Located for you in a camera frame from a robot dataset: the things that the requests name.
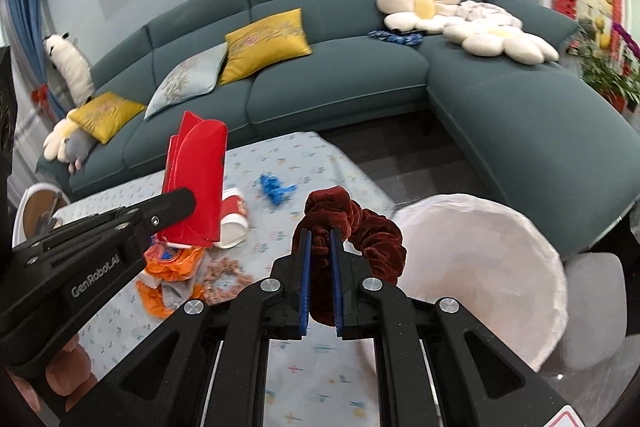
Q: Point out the red and white paper cup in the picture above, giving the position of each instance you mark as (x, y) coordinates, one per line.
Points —
(235, 212)

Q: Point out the yellow embroidered cushion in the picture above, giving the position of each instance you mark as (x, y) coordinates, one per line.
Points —
(265, 42)
(107, 112)

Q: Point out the teal corner sofa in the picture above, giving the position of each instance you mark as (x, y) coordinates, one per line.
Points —
(325, 72)

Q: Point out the white panda plush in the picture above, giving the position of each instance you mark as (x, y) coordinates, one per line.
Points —
(72, 67)

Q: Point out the blue scrunchie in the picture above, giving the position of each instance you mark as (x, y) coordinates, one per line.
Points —
(274, 189)

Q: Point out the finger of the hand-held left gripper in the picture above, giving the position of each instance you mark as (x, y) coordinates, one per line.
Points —
(165, 209)

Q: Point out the red paper carton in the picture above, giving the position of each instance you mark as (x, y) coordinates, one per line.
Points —
(200, 167)

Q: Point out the light blue embroidered cushion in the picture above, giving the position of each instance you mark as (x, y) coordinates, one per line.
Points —
(185, 79)

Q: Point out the white flower cushion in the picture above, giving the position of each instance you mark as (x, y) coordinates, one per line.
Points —
(500, 42)
(400, 2)

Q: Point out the small cream flower cushion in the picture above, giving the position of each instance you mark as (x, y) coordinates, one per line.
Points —
(55, 139)

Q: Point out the blue curtain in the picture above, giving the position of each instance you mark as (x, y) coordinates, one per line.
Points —
(25, 17)

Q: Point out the person's left hand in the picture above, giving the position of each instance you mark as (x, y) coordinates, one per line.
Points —
(70, 367)

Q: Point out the green potted plant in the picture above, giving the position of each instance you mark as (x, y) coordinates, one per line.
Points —
(607, 72)

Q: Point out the white round side table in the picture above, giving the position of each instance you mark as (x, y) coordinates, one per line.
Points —
(37, 207)

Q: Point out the dark red velvet scrunchie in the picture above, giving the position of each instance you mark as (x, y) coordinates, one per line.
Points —
(375, 242)

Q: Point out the white lined bin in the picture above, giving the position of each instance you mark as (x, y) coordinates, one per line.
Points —
(475, 257)

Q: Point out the white quilted cloth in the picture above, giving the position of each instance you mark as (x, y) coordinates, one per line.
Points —
(480, 12)

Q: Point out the blue patterned cloth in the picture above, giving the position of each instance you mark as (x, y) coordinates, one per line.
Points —
(395, 38)

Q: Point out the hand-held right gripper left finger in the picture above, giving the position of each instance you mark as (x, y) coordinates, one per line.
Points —
(304, 277)

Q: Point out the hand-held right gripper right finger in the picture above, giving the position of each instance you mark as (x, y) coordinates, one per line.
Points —
(336, 277)

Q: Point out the red curtain tieback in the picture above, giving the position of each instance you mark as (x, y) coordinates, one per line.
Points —
(40, 97)

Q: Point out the grey plush toy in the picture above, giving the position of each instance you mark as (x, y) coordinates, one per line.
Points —
(77, 147)

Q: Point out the orange plastic wrapper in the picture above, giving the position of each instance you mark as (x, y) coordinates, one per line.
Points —
(172, 269)

